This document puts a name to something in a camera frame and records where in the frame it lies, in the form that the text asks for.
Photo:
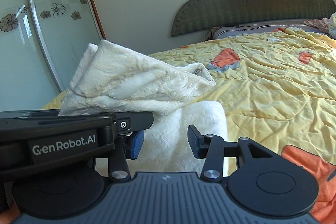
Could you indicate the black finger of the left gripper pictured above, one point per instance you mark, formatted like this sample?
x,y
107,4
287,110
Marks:
x,y
133,121

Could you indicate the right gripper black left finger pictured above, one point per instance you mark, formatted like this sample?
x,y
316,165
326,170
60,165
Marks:
x,y
126,147

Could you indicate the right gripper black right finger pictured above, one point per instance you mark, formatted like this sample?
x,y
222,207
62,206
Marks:
x,y
213,149

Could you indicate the white textured pants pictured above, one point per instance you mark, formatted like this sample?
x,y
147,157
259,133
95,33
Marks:
x,y
117,79

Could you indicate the person's left hand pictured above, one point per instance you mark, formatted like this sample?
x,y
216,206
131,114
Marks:
x,y
7,217

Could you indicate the yellow floral bed quilt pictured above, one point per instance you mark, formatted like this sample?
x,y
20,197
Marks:
x,y
277,88

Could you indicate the striped brown pillow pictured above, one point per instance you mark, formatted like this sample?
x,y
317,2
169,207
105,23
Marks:
x,y
257,27

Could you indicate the glass sliding wardrobe door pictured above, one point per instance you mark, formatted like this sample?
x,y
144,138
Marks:
x,y
42,43

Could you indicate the pink crumpled cloth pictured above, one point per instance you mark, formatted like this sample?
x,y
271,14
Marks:
x,y
321,24

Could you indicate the pale stuffed fabric bundle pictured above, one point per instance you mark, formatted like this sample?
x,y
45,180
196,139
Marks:
x,y
332,26

